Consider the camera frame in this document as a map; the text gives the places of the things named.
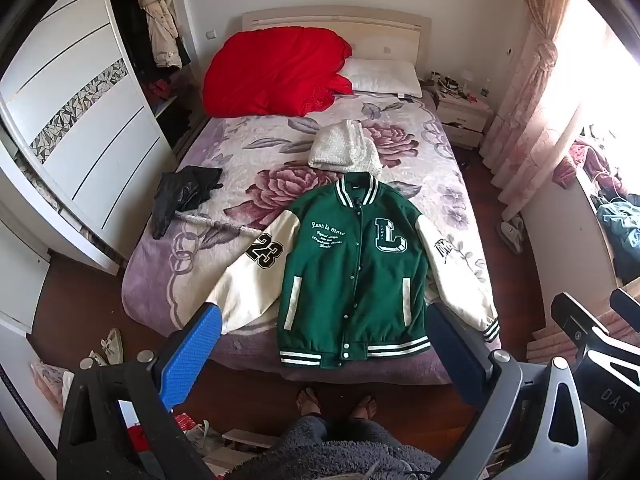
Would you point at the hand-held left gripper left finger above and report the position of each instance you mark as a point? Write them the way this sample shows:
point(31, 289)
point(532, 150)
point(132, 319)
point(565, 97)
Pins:
point(192, 355)

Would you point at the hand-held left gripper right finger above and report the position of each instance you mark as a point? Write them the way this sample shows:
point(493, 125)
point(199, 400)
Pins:
point(457, 360)

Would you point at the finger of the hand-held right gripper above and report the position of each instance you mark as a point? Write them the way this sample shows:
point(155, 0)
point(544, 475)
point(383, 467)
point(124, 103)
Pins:
point(575, 317)
point(627, 307)

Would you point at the green varsity jacket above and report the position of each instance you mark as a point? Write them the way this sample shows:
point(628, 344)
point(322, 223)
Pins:
point(350, 275)

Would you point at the red folded clothes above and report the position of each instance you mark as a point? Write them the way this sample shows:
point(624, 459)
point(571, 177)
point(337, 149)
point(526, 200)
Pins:
point(160, 91)

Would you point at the pink quilted mat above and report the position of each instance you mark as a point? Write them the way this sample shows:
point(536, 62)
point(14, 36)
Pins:
point(547, 347)

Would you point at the red bag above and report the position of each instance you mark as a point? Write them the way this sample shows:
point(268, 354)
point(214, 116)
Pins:
point(182, 422)

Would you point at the teal cloth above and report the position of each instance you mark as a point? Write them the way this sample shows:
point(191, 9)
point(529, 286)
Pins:
point(622, 230)

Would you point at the beige shoe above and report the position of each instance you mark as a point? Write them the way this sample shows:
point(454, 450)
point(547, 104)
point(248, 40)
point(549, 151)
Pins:
point(112, 347)

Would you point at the white slippers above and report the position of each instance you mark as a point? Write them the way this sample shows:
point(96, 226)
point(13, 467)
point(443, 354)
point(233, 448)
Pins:
point(512, 235)

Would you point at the white box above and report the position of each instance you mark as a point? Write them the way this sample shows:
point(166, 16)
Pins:
point(250, 442)

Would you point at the person's right foot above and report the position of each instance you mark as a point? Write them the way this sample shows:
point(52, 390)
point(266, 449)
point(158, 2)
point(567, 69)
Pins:
point(364, 407)

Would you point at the person's foot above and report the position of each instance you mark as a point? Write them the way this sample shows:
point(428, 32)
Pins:
point(307, 402)
point(364, 407)

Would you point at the person's left foot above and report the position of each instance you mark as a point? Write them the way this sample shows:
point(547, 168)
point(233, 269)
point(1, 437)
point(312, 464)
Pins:
point(307, 402)

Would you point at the person's grey fleece clothing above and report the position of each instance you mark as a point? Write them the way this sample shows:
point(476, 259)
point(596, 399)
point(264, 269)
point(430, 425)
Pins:
point(345, 450)

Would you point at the pink cloth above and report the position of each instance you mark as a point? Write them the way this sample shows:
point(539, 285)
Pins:
point(590, 160)

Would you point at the purple floral blanket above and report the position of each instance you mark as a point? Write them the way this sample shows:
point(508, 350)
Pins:
point(240, 200)

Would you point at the black garment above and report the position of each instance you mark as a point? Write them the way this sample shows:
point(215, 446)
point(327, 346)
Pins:
point(182, 192)

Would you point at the white nightstand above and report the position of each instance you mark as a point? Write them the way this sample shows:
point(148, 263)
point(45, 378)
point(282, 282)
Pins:
point(462, 117)

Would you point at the pink floral curtain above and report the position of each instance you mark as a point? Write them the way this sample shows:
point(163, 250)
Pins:
point(535, 90)

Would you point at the folded white knit cloth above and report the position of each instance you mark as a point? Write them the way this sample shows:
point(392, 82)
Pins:
point(342, 150)

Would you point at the white wardrobe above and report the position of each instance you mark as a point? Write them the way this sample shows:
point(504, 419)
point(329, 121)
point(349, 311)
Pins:
point(85, 125)

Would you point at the white pillow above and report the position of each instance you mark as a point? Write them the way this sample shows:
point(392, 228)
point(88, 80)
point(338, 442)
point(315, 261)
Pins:
point(382, 76)

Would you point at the red duvet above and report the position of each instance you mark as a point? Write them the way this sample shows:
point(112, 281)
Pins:
point(275, 72)

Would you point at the beige hanging coat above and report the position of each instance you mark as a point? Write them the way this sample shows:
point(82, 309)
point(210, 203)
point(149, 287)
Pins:
point(161, 25)

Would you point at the cream bed headboard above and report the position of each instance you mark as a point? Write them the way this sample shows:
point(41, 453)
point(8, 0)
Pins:
point(385, 35)

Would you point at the black hanging coat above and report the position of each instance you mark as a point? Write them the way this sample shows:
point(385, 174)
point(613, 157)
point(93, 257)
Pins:
point(127, 25)

